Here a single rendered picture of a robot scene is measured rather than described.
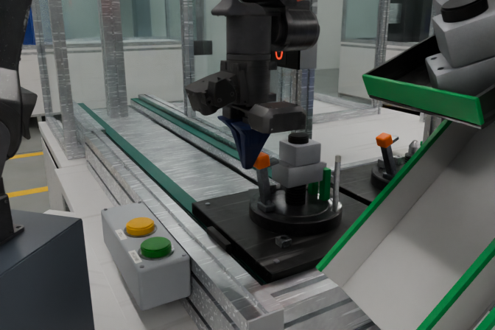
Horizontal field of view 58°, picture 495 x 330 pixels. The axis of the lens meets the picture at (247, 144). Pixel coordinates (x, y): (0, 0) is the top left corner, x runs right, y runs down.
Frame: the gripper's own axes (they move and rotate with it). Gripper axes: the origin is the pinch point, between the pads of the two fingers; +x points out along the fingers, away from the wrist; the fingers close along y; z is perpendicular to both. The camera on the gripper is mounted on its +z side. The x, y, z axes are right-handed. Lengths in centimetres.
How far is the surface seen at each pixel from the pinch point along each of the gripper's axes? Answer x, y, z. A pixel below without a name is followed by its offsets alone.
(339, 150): 22, -50, -61
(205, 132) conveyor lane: 14, -59, -20
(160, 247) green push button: 12.3, -0.2, 12.7
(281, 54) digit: -10.2, -18.4, -17.3
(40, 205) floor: 109, -266, 12
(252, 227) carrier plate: 12.3, 0.6, -0.6
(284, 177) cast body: 5.3, 1.3, -5.4
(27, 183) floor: 109, -317, 16
